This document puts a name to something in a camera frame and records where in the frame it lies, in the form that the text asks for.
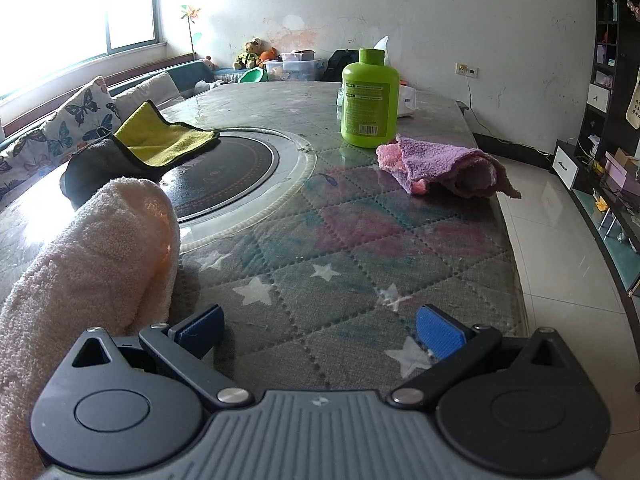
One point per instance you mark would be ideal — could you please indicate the beige cushion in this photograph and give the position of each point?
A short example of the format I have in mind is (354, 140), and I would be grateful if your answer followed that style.
(145, 91)

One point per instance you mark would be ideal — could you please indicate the white drawer cabinet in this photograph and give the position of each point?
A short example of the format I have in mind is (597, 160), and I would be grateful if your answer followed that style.
(565, 166)

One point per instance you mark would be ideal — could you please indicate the canvas tote bag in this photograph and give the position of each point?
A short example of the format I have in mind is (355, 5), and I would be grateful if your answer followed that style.
(634, 107)

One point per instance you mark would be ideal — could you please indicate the pink cardboard box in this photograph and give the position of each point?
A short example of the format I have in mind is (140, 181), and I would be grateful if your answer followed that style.
(617, 167)

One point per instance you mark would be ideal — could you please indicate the green plastic bottle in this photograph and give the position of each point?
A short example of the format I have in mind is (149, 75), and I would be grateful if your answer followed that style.
(370, 105)

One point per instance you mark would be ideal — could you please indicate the blue sofa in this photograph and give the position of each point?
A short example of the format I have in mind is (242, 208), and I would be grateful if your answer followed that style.
(187, 72)

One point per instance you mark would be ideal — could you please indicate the colourful pinwheel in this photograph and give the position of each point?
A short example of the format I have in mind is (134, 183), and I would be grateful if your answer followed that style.
(191, 14)

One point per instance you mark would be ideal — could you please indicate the butterfly print cushion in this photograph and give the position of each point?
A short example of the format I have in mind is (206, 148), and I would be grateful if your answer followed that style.
(80, 120)
(20, 165)

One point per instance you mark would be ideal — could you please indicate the clear storage box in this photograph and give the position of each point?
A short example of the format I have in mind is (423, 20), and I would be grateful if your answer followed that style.
(295, 67)

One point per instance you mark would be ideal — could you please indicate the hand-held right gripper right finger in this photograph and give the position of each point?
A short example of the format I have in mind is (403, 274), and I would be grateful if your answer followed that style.
(440, 332)

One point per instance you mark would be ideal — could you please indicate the small pink plush toy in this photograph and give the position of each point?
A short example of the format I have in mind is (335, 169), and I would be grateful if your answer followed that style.
(208, 62)

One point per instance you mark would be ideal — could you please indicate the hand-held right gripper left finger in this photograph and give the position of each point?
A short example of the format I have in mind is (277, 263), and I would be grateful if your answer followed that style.
(200, 332)

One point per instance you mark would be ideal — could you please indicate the green plastic basin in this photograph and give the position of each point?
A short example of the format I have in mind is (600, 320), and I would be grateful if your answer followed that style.
(252, 76)

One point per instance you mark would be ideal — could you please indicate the pale pink towel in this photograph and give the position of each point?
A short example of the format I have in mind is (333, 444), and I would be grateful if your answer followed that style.
(90, 270)

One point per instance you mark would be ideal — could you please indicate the yellow and grey microfibre cloth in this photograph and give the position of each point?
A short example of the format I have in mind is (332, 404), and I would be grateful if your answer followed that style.
(150, 140)

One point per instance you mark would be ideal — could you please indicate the black backpack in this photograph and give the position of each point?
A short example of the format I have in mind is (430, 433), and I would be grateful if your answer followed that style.
(337, 65)

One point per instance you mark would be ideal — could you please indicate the grey quilted star tablecloth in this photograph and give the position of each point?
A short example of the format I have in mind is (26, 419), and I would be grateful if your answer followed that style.
(360, 260)

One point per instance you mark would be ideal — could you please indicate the dark shelving unit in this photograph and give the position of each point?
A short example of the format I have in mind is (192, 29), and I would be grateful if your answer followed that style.
(620, 25)

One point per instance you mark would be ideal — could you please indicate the window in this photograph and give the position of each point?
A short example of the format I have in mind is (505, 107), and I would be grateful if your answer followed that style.
(75, 15)

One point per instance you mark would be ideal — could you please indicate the purple and pink towel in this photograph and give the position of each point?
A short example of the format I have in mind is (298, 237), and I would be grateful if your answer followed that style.
(440, 162)

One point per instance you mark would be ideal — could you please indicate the round black induction cooktop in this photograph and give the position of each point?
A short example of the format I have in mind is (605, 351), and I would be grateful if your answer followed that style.
(225, 170)

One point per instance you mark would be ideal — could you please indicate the teddy bear plush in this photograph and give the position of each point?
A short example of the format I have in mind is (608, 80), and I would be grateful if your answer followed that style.
(248, 54)

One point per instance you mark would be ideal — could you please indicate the white tissue pack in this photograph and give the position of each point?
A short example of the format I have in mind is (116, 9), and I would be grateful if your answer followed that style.
(407, 101)

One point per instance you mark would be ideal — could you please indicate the wall socket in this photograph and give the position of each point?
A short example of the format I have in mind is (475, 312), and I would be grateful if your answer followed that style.
(466, 69)

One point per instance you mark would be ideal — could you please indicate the orange plush toy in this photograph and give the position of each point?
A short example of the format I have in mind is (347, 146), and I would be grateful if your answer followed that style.
(269, 54)

